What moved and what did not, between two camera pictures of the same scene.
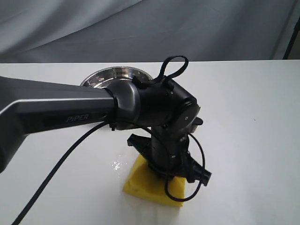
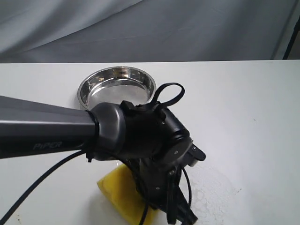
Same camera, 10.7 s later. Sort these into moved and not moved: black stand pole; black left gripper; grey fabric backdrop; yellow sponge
Moved: yellow sponge; black left gripper
Not moved: grey fabric backdrop; black stand pole
